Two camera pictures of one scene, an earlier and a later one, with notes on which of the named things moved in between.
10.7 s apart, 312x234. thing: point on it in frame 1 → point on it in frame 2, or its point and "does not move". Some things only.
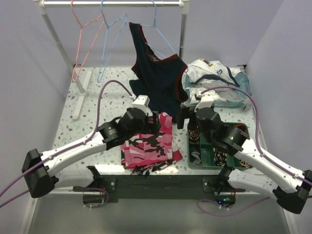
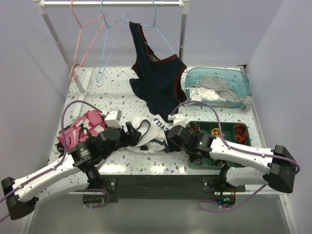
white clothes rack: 41,6 does not move
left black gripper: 153,127 → 131,139
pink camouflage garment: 150,151 → 91,125
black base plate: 104,190 does not move
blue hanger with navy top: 154,26 does not move
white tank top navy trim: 204,74 → 153,130
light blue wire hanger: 107,27 does not move
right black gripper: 184,113 → 172,146
